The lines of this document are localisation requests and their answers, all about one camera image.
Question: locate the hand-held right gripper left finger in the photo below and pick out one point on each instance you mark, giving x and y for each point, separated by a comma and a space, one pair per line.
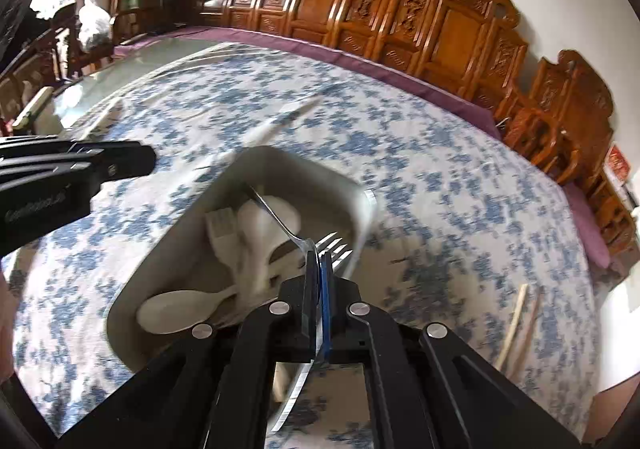
295, 319

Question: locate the white soup spoon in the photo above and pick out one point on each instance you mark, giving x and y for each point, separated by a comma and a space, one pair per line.
265, 229

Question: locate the purple bench cushion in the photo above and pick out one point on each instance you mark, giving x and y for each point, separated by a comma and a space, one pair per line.
350, 61

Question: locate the metal fork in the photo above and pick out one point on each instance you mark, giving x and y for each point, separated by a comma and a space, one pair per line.
337, 251

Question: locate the pale long utensil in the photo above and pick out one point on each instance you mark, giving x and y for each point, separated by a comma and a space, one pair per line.
270, 126

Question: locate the blue floral tablecloth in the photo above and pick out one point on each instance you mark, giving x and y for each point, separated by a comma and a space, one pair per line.
425, 154

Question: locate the purple armchair cushion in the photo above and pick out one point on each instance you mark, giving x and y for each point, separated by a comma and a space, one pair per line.
592, 229

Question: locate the white plastic bag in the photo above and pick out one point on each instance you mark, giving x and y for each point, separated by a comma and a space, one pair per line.
94, 24

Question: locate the carved wooden armchair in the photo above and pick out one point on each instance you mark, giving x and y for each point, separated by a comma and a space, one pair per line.
585, 104

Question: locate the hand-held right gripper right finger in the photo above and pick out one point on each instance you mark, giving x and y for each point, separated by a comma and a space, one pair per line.
345, 324

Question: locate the cream chopstick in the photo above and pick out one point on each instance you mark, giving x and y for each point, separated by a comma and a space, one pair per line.
512, 324

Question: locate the white rectangular tray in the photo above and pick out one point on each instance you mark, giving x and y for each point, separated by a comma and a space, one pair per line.
300, 179

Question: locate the small cream box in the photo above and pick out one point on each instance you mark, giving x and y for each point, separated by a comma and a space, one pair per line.
32, 108

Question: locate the white plastic rice spoon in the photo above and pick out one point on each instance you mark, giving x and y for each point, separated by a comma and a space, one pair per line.
170, 311

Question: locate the white plastic fork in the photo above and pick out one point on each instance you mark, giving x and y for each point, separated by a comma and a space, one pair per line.
222, 234

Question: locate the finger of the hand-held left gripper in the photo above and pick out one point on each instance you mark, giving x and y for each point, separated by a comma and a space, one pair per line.
130, 161

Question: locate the brown wooden chopstick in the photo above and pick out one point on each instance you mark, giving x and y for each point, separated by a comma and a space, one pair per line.
527, 334

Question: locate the dark wooden chair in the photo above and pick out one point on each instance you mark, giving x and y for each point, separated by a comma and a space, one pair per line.
35, 64

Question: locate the red desk calendar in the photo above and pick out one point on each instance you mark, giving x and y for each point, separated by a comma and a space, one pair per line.
617, 163

